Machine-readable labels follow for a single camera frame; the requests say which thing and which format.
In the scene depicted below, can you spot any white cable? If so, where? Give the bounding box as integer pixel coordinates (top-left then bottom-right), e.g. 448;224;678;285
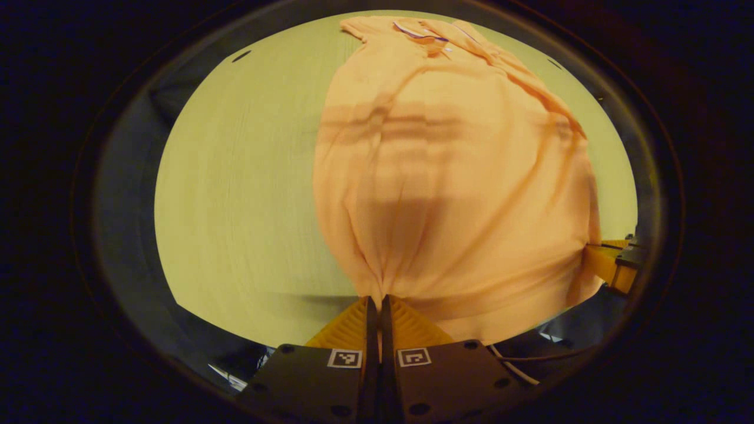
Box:
488;343;541;387

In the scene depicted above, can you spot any orange T-shirt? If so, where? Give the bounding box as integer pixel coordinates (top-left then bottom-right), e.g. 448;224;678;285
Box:
312;15;604;345

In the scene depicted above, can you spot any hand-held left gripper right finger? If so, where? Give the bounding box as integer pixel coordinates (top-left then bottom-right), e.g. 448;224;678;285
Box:
380;294;525;424

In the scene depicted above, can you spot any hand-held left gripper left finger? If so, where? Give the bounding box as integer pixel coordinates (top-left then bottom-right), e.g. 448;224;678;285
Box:
236;296;379;424

